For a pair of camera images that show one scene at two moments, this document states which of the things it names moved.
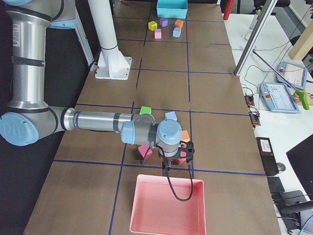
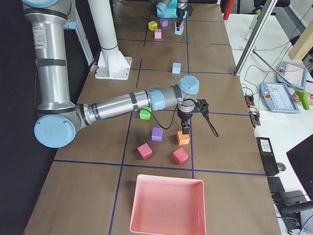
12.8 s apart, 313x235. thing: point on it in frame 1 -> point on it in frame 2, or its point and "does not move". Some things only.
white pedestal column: (112, 64) does not move
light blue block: (171, 115) -> (176, 68)
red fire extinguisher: (228, 9) does not move
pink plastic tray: (157, 209) does not move
